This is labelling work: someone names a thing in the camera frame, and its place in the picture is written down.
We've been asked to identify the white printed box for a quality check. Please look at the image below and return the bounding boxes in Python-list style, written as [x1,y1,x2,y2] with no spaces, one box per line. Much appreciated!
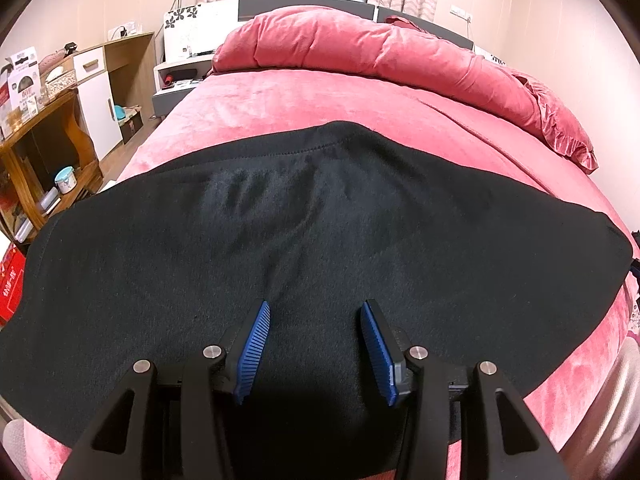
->
[0,47,41,113]

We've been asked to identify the wooden desk with white cabinet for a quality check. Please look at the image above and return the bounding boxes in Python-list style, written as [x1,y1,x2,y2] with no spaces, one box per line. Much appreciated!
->
[72,31,156,161]

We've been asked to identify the bed with pink sheet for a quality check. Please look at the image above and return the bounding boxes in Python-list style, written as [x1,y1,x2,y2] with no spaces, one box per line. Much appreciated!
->
[0,67,640,480]

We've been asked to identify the pink duvet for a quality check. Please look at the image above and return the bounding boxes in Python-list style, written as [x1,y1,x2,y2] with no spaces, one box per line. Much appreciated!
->
[212,6,598,175]

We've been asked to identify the white floral headboard panel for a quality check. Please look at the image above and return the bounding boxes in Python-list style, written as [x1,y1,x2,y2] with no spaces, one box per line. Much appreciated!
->
[164,2,240,61]

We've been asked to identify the red cardboard box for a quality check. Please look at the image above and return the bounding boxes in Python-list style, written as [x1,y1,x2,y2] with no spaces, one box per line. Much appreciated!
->
[0,242,28,326]

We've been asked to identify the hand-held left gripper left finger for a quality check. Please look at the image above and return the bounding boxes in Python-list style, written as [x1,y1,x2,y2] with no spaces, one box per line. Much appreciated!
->
[57,301,272,480]

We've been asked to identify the grey headboard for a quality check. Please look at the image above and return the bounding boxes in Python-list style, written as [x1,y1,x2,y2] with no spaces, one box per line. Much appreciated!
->
[239,0,475,52]

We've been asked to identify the white and grey nightstand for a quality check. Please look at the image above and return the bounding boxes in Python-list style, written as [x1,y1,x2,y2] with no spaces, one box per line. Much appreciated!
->
[152,52,216,121]

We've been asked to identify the pink pillow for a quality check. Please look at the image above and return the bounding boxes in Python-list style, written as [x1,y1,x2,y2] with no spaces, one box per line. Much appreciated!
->
[384,15,432,34]

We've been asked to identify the wooden table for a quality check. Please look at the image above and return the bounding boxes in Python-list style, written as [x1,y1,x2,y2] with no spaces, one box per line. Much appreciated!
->
[0,87,103,233]

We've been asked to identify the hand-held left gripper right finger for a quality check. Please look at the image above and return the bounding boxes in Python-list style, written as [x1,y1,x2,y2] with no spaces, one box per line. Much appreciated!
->
[356,300,568,480]

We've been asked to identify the black pants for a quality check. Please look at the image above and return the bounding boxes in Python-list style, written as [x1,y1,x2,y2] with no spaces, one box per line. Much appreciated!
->
[0,121,632,480]

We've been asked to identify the white jar with teal lid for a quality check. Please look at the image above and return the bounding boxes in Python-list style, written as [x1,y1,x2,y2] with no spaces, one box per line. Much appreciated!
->
[54,166,77,195]

